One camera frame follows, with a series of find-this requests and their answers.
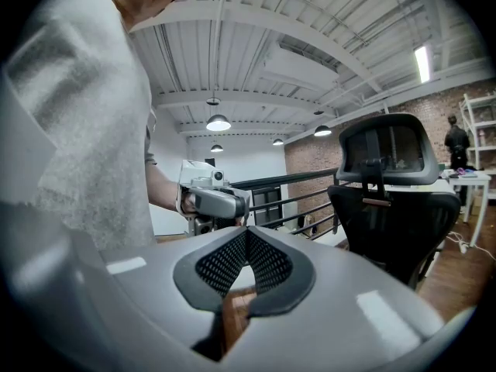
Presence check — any person's left forearm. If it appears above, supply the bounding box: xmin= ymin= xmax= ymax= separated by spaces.
xmin=146 ymin=163 xmax=183 ymax=212

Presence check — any black cabinet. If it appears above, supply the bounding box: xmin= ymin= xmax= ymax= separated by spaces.
xmin=250 ymin=186 xmax=284 ymax=226

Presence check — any black metal railing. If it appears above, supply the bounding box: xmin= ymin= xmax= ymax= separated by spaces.
xmin=230 ymin=167 xmax=344 ymax=242

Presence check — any white shelf unit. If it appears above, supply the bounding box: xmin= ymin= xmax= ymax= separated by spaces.
xmin=459 ymin=90 xmax=496 ymax=201

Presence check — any black office chair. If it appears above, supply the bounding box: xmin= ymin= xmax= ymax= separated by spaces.
xmin=327 ymin=113 xmax=462 ymax=292

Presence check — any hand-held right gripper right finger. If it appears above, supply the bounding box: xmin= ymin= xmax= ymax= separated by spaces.
xmin=222 ymin=226 xmax=445 ymax=372

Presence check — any white cable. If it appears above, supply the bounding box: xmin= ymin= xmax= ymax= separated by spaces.
xmin=445 ymin=232 xmax=496 ymax=263

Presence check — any person's left hand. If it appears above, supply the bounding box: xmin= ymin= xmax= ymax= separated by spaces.
xmin=181 ymin=191 xmax=198 ymax=215

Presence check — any white ceiling tube light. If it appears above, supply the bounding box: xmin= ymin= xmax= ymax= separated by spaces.
xmin=414 ymin=44 xmax=432 ymax=84

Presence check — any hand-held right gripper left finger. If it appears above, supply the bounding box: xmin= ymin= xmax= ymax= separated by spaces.
xmin=101 ymin=226 xmax=249 ymax=363

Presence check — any long white table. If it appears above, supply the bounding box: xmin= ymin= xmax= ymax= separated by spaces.
xmin=445 ymin=170 xmax=492 ymax=247

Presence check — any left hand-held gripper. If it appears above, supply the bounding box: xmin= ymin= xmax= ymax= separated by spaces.
xmin=176 ymin=160 xmax=251 ymax=236

